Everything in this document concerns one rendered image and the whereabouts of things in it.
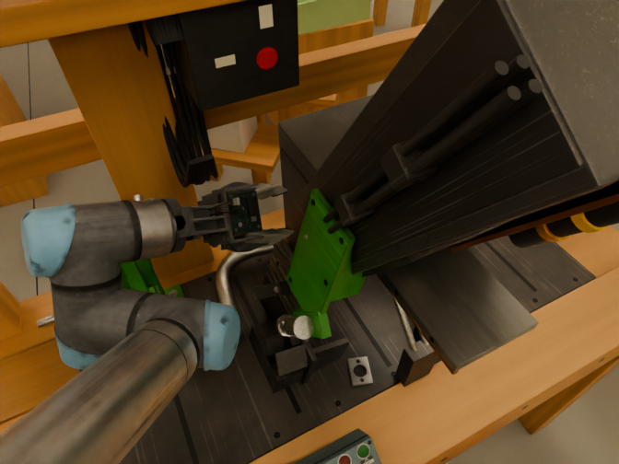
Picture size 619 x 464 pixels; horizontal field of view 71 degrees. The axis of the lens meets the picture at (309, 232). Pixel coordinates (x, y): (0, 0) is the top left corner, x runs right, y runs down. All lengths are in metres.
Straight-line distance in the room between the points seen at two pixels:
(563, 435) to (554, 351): 1.01
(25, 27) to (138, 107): 0.25
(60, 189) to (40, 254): 2.44
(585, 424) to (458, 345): 1.42
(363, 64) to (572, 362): 0.76
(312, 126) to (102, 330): 0.52
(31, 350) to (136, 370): 0.71
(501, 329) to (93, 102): 0.72
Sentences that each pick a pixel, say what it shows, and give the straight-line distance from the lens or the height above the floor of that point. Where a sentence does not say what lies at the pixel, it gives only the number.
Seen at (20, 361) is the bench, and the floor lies 0.88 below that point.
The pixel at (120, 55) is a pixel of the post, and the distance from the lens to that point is 0.77.
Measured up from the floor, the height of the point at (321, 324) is 1.10.
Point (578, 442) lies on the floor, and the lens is 2.04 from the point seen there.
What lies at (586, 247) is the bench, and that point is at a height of 0.88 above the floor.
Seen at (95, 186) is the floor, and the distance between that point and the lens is 2.88.
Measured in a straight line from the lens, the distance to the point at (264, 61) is 0.70.
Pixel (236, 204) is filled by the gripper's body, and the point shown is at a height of 1.32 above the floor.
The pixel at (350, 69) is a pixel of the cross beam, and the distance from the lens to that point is 1.05.
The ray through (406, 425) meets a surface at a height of 0.90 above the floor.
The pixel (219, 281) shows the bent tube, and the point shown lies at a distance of 0.97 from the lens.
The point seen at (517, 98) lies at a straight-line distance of 0.29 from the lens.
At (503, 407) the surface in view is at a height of 0.90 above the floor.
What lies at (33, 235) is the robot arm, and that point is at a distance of 0.52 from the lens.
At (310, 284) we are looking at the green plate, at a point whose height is 1.13.
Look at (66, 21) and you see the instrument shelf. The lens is 0.62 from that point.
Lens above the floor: 1.72
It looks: 48 degrees down
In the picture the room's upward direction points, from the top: 1 degrees counter-clockwise
